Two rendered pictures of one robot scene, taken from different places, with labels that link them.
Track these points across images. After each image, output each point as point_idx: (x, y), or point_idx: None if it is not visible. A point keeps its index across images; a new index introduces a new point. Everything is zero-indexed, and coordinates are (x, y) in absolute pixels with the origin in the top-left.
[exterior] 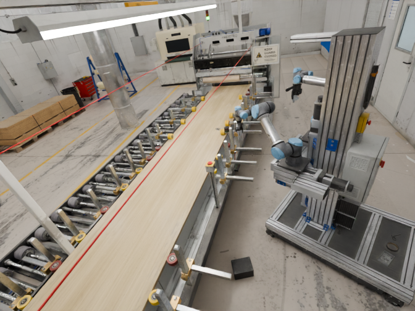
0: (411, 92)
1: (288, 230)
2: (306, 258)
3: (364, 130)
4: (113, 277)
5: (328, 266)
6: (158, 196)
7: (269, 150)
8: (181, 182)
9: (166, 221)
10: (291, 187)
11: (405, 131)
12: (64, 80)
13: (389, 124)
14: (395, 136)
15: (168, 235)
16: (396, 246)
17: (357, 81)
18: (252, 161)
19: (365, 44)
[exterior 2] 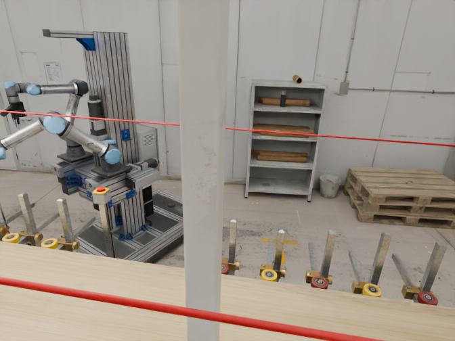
0: (19, 128)
1: (137, 253)
2: (162, 262)
3: (5, 185)
4: (257, 333)
5: (172, 250)
6: (76, 316)
7: None
8: (53, 282)
9: (153, 287)
10: (136, 186)
11: (42, 166)
12: None
13: (15, 171)
14: (37, 174)
15: (183, 279)
16: (171, 203)
17: (126, 70)
18: (55, 212)
19: (123, 40)
